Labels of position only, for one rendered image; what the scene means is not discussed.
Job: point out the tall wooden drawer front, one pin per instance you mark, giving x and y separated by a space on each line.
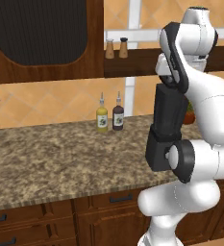
43 235

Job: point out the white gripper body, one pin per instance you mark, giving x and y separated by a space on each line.
162 68

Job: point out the dark wooden wall shelf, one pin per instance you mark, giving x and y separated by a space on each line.
132 62

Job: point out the white window frame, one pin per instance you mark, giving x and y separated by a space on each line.
133 35

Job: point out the yellow oil bottle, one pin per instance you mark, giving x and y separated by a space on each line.
102 120

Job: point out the black blender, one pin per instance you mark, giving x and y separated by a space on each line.
168 112

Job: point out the potted plant terracotta pot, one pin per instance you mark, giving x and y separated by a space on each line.
189 117

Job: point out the wooden cupboard door glass panel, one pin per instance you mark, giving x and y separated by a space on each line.
39 35

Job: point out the wooden shaker with black cap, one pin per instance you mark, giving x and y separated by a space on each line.
123 49

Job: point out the dark vinegar bottle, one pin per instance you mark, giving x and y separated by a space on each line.
118 118

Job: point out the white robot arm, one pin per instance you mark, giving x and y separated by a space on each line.
209 109

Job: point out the narrow wooden drawer front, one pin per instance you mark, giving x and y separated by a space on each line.
33 214

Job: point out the wooden shaker with silver cap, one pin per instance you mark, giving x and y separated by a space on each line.
109 51

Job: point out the wide wooden drawer front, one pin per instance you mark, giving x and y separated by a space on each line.
97 200

